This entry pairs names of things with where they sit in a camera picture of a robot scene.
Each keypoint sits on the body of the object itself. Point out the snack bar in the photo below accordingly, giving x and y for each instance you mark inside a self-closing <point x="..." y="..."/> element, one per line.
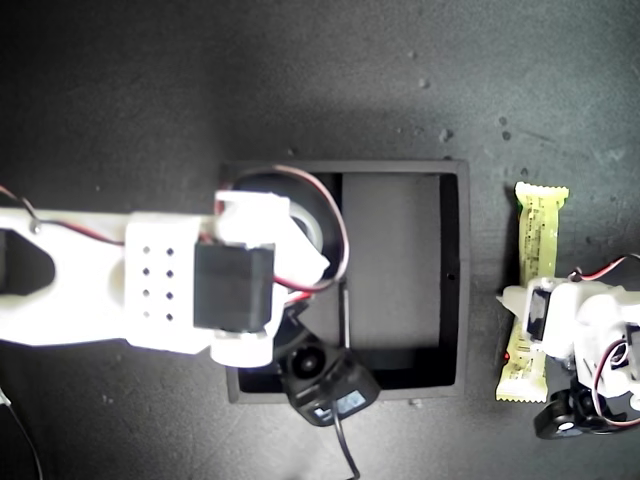
<point x="540" y="235"/>

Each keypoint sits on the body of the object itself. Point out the black tray with wells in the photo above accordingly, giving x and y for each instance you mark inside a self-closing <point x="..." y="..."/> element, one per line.
<point x="395" y="250"/>

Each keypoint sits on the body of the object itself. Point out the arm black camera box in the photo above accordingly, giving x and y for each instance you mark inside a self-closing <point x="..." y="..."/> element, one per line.
<point x="330" y="385"/>
<point x="560" y="417"/>

